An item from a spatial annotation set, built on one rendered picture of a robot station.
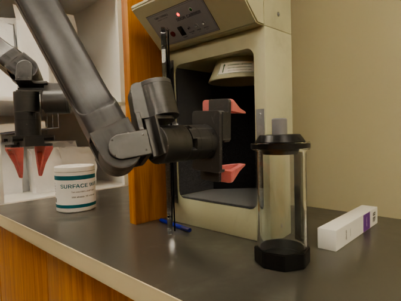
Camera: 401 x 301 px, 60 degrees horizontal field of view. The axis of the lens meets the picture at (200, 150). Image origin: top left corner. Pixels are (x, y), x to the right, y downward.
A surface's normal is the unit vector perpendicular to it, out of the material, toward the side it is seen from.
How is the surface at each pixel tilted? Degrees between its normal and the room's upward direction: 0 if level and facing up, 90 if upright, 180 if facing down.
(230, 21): 135
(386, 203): 90
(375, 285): 0
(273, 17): 90
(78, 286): 90
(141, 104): 73
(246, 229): 90
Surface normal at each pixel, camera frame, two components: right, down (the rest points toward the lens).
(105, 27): -0.70, 0.06
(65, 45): 0.35, -0.27
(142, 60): 0.71, 0.02
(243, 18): -0.47, 0.75
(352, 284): -0.03, -1.00
